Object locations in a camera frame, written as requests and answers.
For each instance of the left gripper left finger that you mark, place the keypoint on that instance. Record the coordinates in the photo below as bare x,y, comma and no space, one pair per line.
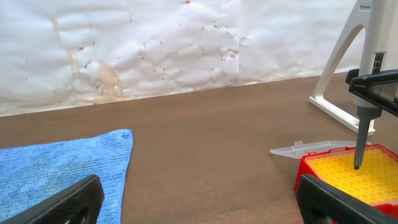
71,202

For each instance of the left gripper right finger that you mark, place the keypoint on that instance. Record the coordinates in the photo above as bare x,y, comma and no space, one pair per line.
329,202

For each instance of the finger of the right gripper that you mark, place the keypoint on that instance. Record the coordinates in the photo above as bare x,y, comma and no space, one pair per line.
352,74
367,84

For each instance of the white pipette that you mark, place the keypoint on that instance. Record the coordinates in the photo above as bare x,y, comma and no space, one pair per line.
377,37

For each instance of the white and blue stand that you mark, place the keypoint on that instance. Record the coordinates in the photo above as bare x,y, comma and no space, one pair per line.
335,59

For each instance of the blue cloth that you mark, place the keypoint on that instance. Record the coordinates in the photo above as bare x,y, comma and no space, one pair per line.
62,161

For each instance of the red and yellow tip box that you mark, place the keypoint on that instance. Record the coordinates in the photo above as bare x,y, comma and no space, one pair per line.
376,180

